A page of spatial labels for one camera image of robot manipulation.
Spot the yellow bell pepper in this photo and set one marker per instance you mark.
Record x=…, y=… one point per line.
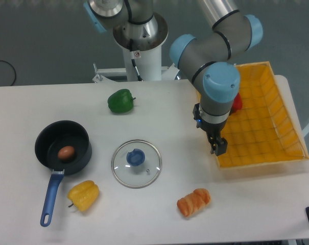
x=83, y=195

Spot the yellow plastic basket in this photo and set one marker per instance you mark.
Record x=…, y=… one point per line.
x=262, y=131

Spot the brown egg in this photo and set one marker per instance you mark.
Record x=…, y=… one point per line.
x=67, y=153

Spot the orange croissant bread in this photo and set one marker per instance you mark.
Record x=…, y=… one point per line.
x=194, y=202

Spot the red bell pepper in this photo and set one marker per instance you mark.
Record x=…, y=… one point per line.
x=237, y=104

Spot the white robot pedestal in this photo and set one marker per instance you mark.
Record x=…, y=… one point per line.
x=141, y=47

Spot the glass pot lid blue knob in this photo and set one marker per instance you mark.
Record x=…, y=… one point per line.
x=136, y=163

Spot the black pot blue handle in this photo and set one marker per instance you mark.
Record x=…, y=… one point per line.
x=48, y=143

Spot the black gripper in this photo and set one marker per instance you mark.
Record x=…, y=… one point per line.
x=212, y=118

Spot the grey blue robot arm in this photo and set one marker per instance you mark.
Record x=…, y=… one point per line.
x=203, y=62

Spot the green bell pepper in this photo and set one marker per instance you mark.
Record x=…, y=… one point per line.
x=121, y=101

